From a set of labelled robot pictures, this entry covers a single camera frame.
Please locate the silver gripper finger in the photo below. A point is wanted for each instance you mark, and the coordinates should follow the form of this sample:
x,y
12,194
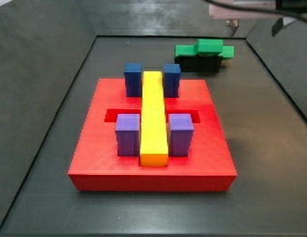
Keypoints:
x,y
233,23

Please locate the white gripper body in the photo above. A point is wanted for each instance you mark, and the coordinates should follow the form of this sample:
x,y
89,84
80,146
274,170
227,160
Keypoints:
x,y
258,9

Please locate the green U-shaped block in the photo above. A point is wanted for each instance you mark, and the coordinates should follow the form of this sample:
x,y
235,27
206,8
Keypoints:
x,y
206,47

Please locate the red base board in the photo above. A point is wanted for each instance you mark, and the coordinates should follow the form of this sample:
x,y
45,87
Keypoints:
x,y
100,170

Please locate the dark blue block right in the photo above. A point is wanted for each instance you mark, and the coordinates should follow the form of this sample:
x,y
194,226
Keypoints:
x,y
172,77

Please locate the dark blue block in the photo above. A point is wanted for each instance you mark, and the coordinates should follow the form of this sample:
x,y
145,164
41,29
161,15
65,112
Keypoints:
x,y
172,77
134,79

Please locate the dark blue block left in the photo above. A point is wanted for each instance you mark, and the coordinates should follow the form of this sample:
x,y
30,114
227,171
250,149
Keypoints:
x,y
134,79

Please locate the purple block right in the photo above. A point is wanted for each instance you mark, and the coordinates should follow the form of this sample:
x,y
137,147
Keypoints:
x,y
181,133

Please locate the purple block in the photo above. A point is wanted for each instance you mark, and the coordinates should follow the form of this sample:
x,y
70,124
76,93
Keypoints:
x,y
128,131
181,133

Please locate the yellow long block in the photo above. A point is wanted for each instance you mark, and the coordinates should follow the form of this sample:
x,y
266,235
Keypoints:
x,y
154,120

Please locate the purple block left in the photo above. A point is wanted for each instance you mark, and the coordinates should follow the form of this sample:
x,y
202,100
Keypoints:
x,y
128,131

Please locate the black angle bracket fixture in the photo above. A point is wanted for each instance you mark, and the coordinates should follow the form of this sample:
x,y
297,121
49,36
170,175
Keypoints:
x,y
203,64

